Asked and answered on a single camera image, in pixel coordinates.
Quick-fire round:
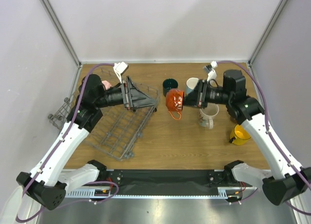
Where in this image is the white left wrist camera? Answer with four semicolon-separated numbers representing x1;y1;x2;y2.
113;62;129;83

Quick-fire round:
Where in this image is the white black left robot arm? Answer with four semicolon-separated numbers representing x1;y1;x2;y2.
17;74;155;210

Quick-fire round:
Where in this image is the grey wire dish rack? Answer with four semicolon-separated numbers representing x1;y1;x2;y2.
48;67;160;161

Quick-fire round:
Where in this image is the cream floral tall mug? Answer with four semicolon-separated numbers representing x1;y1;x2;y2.
199;103;219;129

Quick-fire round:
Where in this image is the pink faceted mug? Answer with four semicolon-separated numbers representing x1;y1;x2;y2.
102;80;112;90

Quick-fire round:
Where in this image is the light blue mug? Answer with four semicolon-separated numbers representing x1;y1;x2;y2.
185;77;200;95

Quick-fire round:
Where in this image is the dark green mug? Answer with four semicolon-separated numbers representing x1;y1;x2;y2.
162;78;178;97

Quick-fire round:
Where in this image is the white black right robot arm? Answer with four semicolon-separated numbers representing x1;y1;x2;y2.
183;69;311;206

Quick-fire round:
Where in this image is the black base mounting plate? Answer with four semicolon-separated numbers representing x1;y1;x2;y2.
97;169;241;196

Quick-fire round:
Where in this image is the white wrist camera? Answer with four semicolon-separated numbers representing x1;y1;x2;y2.
113;62;129;83
203;61;218;82

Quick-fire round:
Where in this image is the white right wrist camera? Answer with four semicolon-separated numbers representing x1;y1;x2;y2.
203;61;218;82

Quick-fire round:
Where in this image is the red black patterned cup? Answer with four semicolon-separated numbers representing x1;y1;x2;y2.
165;88;184;120

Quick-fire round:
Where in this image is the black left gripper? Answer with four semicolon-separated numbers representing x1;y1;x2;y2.
94;77;156;110

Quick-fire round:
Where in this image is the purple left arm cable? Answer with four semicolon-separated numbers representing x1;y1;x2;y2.
15;62;120;222

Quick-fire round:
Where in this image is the yellow enamel mug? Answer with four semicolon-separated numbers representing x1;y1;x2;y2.
229;124;251;146

